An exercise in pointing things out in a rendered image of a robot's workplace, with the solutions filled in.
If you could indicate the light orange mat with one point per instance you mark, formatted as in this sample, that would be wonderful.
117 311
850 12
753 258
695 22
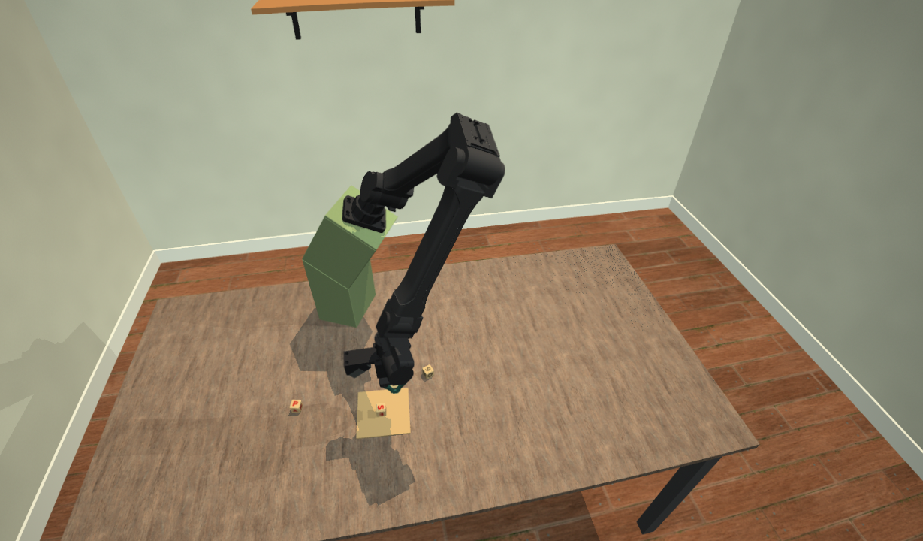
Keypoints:
396 421

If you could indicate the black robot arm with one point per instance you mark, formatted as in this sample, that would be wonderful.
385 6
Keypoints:
450 156

